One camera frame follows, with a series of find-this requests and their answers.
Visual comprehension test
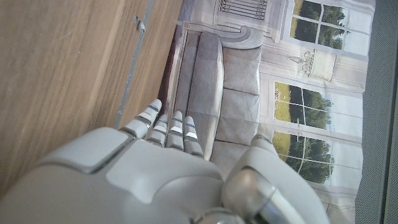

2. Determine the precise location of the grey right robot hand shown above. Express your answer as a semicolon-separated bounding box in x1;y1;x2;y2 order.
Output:
0;98;331;224

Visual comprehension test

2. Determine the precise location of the grey tape strip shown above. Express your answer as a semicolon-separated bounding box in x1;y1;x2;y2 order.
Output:
114;0;155;130

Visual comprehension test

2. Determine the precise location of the printed living room backdrop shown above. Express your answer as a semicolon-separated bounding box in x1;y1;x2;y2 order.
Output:
157;0;377;224

